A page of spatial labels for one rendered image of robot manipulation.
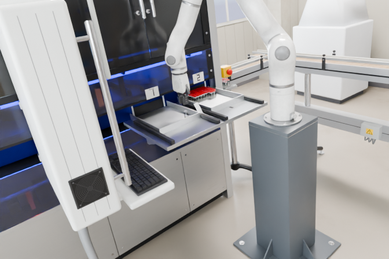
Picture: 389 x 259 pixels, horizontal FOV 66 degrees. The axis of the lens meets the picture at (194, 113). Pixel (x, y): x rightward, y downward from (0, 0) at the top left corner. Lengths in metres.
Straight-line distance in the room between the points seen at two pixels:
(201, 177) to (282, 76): 1.02
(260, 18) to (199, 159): 1.07
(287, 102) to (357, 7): 2.81
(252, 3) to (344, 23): 2.61
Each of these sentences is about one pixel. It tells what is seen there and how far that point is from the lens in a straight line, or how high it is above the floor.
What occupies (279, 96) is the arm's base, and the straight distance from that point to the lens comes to 1.50.
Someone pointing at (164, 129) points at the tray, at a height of 0.90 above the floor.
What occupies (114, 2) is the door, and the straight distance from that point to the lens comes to 1.64.
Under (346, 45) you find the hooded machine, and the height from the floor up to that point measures 0.73.
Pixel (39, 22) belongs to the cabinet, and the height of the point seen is 1.50.
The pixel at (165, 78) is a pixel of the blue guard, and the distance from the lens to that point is 1.78.
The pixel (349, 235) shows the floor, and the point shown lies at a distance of 2.24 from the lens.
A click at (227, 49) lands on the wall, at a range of 4.82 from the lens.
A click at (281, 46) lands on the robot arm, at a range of 1.38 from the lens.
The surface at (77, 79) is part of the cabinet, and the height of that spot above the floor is 1.32.
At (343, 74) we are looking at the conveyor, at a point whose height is 0.87.
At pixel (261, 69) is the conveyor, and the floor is 0.89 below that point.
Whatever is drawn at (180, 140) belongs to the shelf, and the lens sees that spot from 1.43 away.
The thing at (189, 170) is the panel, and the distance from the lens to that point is 2.07.
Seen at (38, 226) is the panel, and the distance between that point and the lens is 1.78.
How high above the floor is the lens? 1.51
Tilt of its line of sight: 22 degrees down
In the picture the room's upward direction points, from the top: 8 degrees counter-clockwise
